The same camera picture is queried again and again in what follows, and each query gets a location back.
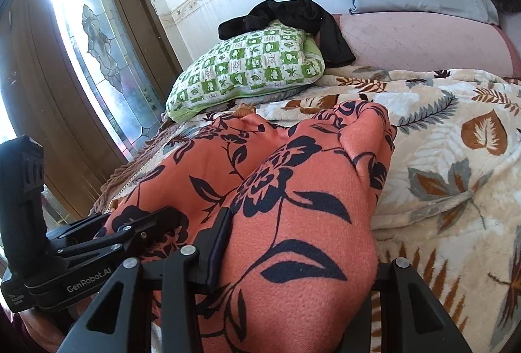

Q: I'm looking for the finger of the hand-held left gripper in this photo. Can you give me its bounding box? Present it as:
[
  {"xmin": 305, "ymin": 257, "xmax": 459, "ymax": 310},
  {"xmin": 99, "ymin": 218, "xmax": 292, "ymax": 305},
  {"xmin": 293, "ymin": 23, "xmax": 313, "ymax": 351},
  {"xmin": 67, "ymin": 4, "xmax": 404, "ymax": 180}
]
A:
[
  {"xmin": 57, "ymin": 233, "xmax": 147, "ymax": 262},
  {"xmin": 47, "ymin": 205, "xmax": 186, "ymax": 244}
]

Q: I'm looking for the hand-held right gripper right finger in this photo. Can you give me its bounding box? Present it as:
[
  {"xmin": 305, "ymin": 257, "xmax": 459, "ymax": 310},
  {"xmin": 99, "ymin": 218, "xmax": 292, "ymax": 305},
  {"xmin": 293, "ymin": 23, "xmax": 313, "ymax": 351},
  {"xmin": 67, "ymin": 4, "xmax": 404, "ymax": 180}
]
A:
[{"xmin": 346, "ymin": 257, "xmax": 475, "ymax": 353}]

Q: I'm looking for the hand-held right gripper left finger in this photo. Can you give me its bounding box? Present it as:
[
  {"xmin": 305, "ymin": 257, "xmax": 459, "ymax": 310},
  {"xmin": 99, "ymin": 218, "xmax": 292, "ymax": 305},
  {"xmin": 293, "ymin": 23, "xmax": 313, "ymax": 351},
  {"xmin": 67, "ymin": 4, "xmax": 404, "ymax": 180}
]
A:
[{"xmin": 57, "ymin": 206, "xmax": 233, "ymax": 353}]

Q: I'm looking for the orange floral print garment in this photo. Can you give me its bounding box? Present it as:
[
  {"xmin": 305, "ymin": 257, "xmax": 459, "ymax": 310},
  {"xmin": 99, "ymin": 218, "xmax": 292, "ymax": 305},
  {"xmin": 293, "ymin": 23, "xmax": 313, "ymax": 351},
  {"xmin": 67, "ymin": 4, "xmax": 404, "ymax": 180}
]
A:
[{"xmin": 92, "ymin": 101, "xmax": 397, "ymax": 353}]

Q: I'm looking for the person's left forearm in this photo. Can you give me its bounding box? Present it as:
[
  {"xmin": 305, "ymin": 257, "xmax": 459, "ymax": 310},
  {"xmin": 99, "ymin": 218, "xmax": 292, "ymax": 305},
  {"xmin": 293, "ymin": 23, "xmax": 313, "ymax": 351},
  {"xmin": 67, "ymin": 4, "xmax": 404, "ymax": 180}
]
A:
[{"xmin": 16, "ymin": 308, "xmax": 82, "ymax": 353}]

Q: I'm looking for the leaf print fleece blanket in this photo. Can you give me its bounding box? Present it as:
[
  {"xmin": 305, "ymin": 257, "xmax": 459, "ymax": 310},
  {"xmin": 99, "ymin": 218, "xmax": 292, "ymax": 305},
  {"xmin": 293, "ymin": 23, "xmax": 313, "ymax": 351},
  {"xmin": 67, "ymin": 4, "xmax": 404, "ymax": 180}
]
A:
[{"xmin": 92, "ymin": 66, "xmax": 521, "ymax": 353}]

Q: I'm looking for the green checked pillow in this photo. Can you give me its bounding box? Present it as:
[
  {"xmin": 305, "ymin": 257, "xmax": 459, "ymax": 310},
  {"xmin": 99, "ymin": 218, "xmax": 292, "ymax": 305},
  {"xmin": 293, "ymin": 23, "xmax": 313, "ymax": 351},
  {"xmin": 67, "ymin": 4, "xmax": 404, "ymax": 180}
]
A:
[{"xmin": 165, "ymin": 20, "xmax": 326, "ymax": 121}]

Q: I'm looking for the wooden door with patterned glass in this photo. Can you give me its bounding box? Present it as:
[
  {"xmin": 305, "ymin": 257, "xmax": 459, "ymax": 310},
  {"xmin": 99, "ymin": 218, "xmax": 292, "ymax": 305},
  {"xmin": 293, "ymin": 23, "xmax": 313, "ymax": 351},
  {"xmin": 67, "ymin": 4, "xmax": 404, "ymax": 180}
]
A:
[{"xmin": 0, "ymin": 0, "xmax": 184, "ymax": 223}]

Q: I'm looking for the black garment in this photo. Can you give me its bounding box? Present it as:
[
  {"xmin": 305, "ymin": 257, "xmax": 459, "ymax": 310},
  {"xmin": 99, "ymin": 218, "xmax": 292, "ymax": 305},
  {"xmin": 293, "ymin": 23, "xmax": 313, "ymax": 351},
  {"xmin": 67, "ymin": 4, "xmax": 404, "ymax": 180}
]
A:
[{"xmin": 218, "ymin": 0, "xmax": 357, "ymax": 66}]

